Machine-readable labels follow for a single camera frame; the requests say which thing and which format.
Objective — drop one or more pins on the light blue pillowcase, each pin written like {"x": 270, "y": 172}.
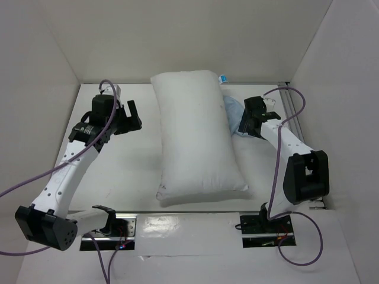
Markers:
{"x": 234, "y": 111}

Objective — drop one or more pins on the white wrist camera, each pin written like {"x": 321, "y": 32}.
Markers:
{"x": 115, "y": 90}
{"x": 270, "y": 104}

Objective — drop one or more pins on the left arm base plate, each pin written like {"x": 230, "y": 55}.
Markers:
{"x": 121, "y": 235}

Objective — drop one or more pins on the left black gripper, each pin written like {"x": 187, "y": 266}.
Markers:
{"x": 130, "y": 123}

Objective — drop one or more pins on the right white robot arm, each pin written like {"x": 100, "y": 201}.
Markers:
{"x": 301, "y": 173}

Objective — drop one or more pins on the white pillow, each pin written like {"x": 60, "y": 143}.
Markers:
{"x": 198, "y": 160}

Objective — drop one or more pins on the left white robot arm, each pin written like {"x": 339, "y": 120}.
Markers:
{"x": 46, "y": 221}

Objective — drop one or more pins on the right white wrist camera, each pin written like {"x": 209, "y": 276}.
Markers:
{"x": 270, "y": 104}

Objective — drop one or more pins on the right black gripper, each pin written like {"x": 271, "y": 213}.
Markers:
{"x": 247, "y": 125}

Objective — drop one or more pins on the blue white pillow tag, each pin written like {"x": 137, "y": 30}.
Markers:
{"x": 223, "y": 79}

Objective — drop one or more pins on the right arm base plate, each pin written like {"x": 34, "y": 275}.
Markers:
{"x": 256, "y": 233}

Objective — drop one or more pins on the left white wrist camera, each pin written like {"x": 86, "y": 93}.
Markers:
{"x": 115, "y": 90}

